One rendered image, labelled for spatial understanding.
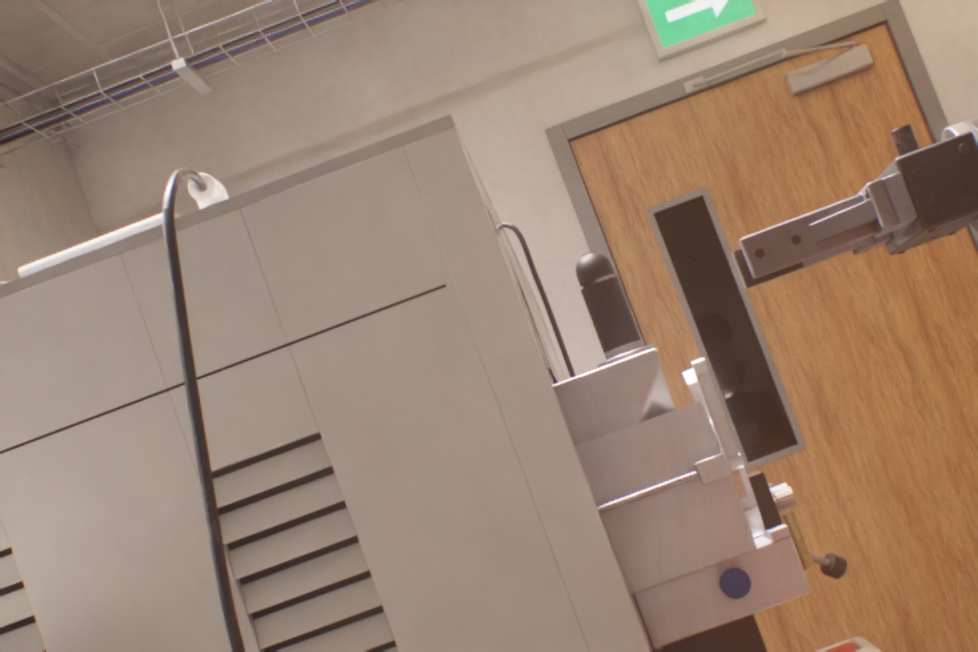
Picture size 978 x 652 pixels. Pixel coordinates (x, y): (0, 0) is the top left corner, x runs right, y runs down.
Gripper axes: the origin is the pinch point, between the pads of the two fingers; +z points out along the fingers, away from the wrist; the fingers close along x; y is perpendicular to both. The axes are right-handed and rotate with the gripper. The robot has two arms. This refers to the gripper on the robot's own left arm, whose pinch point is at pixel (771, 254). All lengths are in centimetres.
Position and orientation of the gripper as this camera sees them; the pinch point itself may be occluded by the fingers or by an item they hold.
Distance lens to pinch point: 113.8
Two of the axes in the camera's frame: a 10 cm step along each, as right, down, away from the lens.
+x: -0.6, -0.8, -10.0
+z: -9.4, 3.5, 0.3
